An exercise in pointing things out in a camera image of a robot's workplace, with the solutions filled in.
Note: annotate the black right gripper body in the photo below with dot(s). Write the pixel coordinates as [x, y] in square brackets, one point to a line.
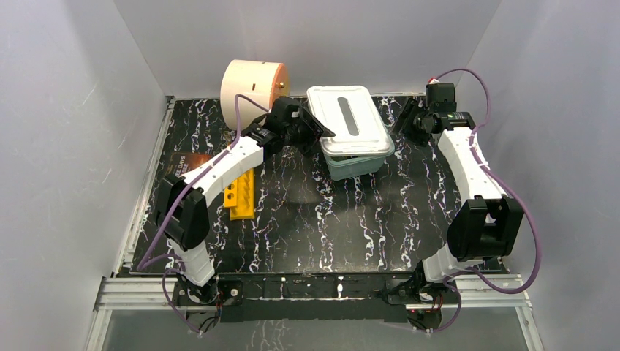
[427, 114]

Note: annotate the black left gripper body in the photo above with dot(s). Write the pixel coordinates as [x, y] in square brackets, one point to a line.
[304, 124]

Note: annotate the white bin lid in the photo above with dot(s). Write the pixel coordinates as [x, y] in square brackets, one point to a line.
[350, 114]

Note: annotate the yellow test tube rack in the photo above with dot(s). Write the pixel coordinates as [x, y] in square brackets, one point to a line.
[239, 197]

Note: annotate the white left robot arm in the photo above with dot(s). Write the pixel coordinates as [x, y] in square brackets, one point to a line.
[183, 200]

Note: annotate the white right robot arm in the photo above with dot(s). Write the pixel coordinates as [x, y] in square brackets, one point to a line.
[488, 221]

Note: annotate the teal plastic bin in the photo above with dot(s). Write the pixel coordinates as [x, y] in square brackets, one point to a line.
[344, 167]

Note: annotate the white cylindrical drum device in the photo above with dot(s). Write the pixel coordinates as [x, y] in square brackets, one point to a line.
[261, 81]

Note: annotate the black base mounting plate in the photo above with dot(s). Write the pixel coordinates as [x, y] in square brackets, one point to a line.
[318, 296]

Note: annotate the aluminium frame rail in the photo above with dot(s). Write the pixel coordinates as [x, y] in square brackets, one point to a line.
[147, 294]

